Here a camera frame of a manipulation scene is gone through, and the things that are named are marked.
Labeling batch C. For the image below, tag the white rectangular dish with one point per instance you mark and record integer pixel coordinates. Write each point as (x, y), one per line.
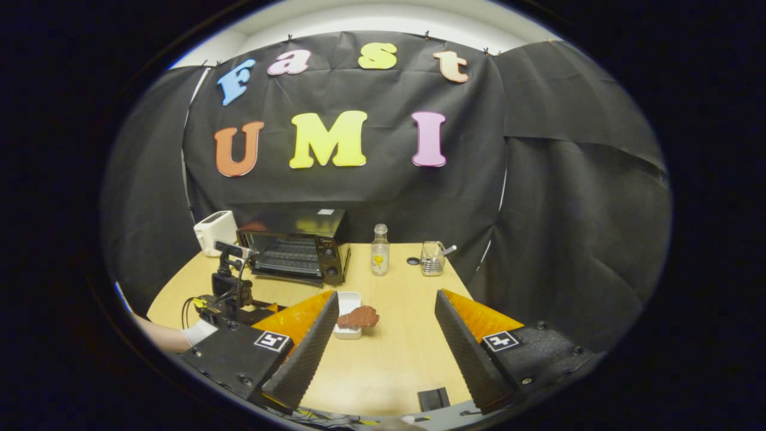
(349, 299)

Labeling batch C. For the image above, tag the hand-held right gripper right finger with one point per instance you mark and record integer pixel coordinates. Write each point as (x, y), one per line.
(467, 353)

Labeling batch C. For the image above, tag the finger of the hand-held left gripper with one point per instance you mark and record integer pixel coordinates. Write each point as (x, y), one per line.
(262, 313)

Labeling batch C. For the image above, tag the black backdrop cloth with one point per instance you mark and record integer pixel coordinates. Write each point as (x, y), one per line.
(538, 179)

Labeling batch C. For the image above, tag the clear glass bottle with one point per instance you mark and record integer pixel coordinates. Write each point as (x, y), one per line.
(379, 254)

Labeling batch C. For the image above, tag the black electric oven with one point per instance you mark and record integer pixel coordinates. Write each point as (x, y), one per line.
(323, 239)

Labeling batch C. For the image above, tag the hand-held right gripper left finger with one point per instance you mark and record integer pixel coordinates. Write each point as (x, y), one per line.
(305, 353)

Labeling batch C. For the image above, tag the brown meat piece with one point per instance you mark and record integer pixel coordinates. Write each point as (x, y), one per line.
(358, 317)

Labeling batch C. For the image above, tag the white toaster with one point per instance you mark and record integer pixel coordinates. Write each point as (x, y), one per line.
(215, 232)

